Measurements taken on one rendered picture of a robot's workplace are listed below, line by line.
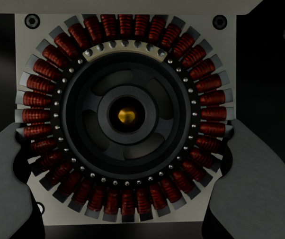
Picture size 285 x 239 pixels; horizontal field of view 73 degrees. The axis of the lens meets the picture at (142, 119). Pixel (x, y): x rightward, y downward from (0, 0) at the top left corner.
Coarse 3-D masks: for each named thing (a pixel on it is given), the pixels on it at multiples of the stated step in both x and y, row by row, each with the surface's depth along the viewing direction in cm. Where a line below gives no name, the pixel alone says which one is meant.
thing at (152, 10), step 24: (0, 0) 4; (24, 0) 4; (48, 0) 4; (72, 0) 4; (96, 0) 4; (120, 0) 4; (144, 0) 4; (168, 0) 4; (192, 0) 4; (216, 0) 4; (240, 0) 4
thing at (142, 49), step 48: (48, 48) 9; (96, 48) 9; (144, 48) 9; (192, 48) 10; (48, 96) 9; (96, 96) 12; (144, 96) 10; (192, 96) 10; (48, 144) 9; (192, 144) 10; (96, 192) 9; (144, 192) 10; (192, 192) 10
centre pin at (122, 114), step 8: (120, 104) 11; (128, 104) 11; (136, 104) 11; (112, 112) 11; (120, 112) 10; (128, 112) 10; (136, 112) 11; (112, 120) 11; (120, 120) 10; (128, 120) 10; (136, 120) 11; (120, 128) 11; (128, 128) 11; (136, 128) 11
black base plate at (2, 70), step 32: (0, 32) 14; (256, 32) 14; (0, 64) 14; (256, 64) 14; (0, 96) 14; (256, 96) 15; (0, 128) 14; (256, 128) 15; (96, 224) 14; (128, 224) 14; (160, 224) 15; (192, 224) 15
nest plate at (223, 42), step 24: (24, 24) 13; (48, 24) 13; (168, 24) 13; (192, 24) 13; (216, 24) 13; (24, 48) 13; (216, 48) 13; (120, 72) 13; (216, 72) 13; (168, 96) 13; (96, 120) 13; (96, 144) 13; (144, 144) 13; (48, 192) 13; (48, 216) 13; (72, 216) 13; (120, 216) 13; (168, 216) 13; (192, 216) 13
